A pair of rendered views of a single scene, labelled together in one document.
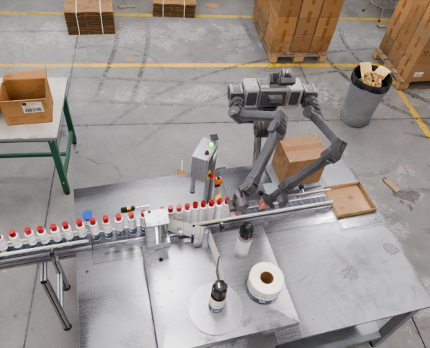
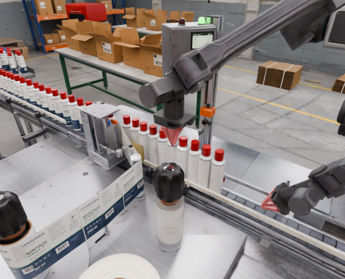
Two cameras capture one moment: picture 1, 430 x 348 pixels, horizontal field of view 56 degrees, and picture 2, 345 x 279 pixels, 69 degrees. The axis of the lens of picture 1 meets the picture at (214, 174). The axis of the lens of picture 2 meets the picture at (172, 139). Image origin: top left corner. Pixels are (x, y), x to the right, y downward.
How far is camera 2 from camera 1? 1.97 m
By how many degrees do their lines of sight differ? 45
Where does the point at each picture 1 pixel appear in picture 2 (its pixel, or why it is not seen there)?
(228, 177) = (265, 164)
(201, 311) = not seen: hidden behind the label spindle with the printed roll
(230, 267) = (129, 244)
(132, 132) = (243, 140)
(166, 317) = not seen: outside the picture
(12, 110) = (148, 59)
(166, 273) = (68, 187)
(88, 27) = (271, 80)
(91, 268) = (46, 146)
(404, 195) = not seen: outside the picture
